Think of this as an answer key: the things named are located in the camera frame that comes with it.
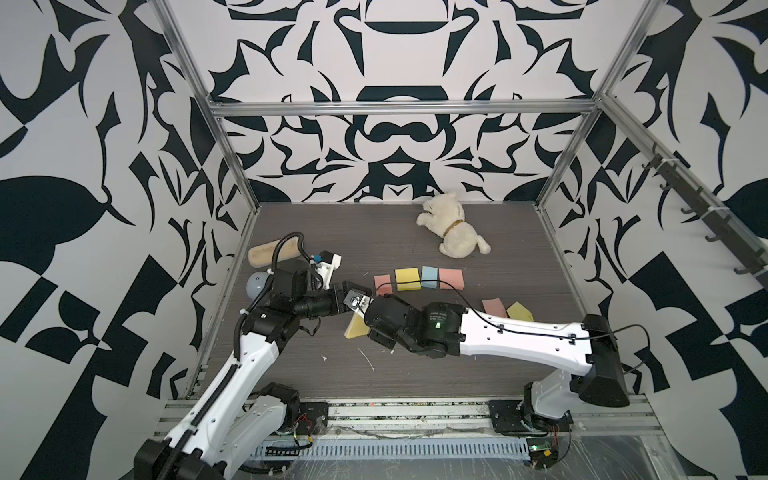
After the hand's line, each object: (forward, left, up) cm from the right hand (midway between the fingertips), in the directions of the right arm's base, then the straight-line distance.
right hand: (373, 305), depth 72 cm
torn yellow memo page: (+8, -43, -21) cm, 49 cm away
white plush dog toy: (+38, -23, -11) cm, 46 cm away
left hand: (+3, +2, +1) cm, 4 cm away
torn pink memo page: (+8, -36, -19) cm, 41 cm away
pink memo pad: (+19, -24, -20) cm, 37 cm away
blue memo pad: (+19, -17, -20) cm, 33 cm away
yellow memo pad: (+19, -10, -19) cm, 28 cm away
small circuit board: (-28, -39, -21) cm, 53 cm away
